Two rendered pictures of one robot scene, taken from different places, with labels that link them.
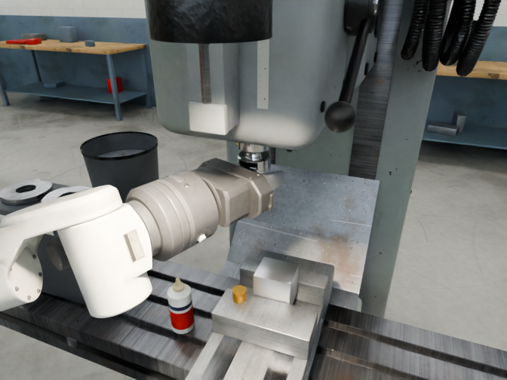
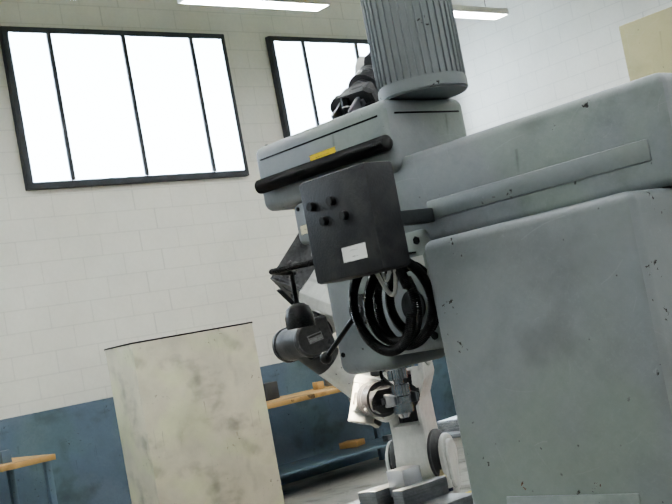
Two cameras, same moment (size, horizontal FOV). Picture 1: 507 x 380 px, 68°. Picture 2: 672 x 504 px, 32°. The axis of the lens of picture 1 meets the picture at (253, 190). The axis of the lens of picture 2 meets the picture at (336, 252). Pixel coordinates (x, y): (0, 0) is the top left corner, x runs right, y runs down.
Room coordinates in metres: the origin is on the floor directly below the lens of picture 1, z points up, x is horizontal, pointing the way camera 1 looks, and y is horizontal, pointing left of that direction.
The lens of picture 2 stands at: (1.63, -2.53, 1.42)
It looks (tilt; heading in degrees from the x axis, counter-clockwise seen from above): 4 degrees up; 116
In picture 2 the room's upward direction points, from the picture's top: 11 degrees counter-clockwise
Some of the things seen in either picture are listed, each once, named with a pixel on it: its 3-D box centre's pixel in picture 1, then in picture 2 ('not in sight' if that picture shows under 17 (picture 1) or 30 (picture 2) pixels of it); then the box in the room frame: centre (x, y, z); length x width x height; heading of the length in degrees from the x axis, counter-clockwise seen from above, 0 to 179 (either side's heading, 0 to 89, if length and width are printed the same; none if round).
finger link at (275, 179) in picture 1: (270, 184); (389, 401); (0.46, -0.02, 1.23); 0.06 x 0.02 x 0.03; 138
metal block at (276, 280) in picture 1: (275, 284); (405, 480); (0.47, -0.04, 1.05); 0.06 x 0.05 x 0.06; 70
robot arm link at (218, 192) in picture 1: (205, 200); (386, 399); (0.42, 0.06, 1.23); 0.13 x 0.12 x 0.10; 48
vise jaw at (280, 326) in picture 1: (264, 321); (390, 493); (0.42, -0.02, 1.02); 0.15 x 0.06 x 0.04; 70
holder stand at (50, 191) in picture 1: (59, 237); not in sight; (0.63, 0.39, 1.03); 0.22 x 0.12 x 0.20; 72
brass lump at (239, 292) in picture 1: (239, 294); not in sight; (0.45, 0.02, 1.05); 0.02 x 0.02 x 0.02
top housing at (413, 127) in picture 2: not in sight; (360, 156); (0.50, -0.01, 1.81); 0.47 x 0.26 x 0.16; 158
